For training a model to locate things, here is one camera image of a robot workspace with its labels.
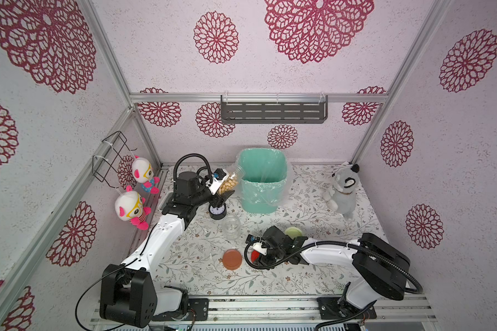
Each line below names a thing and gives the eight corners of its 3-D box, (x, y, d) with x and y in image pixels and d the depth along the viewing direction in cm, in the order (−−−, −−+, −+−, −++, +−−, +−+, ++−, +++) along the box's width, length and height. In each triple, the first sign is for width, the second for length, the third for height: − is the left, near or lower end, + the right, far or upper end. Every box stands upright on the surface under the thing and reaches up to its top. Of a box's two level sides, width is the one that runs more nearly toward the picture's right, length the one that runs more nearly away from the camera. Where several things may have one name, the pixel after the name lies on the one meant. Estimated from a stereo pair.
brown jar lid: (222, 269, 85) (221, 268, 83) (223, 251, 90) (223, 249, 88) (241, 269, 85) (241, 268, 83) (242, 251, 90) (242, 249, 88)
